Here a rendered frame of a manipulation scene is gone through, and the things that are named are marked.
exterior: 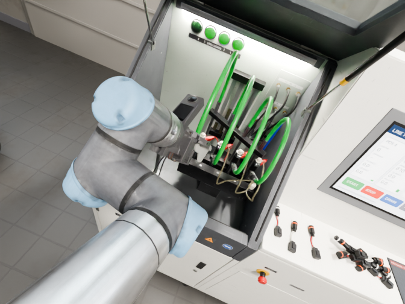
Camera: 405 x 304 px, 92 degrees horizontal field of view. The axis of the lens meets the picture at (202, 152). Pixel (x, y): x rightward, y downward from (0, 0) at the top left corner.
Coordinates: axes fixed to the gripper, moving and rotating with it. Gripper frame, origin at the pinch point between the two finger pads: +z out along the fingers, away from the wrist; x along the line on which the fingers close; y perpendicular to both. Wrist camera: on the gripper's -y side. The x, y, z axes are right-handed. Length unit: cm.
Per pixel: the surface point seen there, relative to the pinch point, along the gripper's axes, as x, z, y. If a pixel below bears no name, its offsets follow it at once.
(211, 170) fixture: 0.2, 26.8, 6.7
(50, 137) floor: -168, 78, 44
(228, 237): 18.2, 19.3, 25.8
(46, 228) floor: -97, 53, 93
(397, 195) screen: 64, 32, -13
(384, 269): 72, 39, 13
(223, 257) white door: 19, 34, 38
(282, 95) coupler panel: 14.6, 30.7, -35.6
